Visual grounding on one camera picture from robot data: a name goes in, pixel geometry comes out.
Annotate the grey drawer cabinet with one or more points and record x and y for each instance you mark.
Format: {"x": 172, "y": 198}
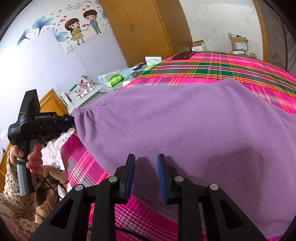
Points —
{"x": 87, "y": 99}

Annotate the brown cardboard box with label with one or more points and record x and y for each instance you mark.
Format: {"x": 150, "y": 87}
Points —
{"x": 238, "y": 43}

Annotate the pink green plaid tablecloth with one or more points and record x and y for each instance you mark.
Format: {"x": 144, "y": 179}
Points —
{"x": 268, "y": 82}

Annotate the white cardboard box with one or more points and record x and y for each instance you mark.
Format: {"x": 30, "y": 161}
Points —
{"x": 198, "y": 46}

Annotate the blue mask packet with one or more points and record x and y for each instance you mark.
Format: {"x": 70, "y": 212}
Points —
{"x": 126, "y": 72}

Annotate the wooden wardrobe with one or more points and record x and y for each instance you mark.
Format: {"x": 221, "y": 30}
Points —
{"x": 146, "y": 28}

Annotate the green tissue pack with tissue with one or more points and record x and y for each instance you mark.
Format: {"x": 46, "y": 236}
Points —
{"x": 152, "y": 60}

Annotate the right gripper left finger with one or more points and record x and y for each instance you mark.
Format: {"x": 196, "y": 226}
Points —
{"x": 113, "y": 190}

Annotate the purple fleece garment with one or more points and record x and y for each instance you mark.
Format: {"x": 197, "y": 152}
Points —
{"x": 218, "y": 133}

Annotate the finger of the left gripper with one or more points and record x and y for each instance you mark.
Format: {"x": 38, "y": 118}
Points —
{"x": 64, "y": 122}

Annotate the grey zippered door curtain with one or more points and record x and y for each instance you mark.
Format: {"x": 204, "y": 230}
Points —
{"x": 280, "y": 43}

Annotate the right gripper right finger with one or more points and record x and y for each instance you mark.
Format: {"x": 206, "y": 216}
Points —
{"x": 179, "y": 190}

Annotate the cartoon children wall sticker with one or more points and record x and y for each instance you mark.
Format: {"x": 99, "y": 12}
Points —
{"x": 71, "y": 22}

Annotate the person's left hand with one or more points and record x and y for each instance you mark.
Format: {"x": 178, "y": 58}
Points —
{"x": 35, "y": 162}

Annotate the floral pillow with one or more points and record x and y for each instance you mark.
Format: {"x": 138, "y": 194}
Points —
{"x": 51, "y": 153}

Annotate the glass bottle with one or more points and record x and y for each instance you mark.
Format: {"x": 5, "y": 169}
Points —
{"x": 87, "y": 82}

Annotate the floral sleeve left forearm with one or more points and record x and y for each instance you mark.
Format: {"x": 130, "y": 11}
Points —
{"x": 17, "y": 212}

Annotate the black smartphone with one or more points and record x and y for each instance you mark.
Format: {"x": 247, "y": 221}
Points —
{"x": 184, "y": 55}

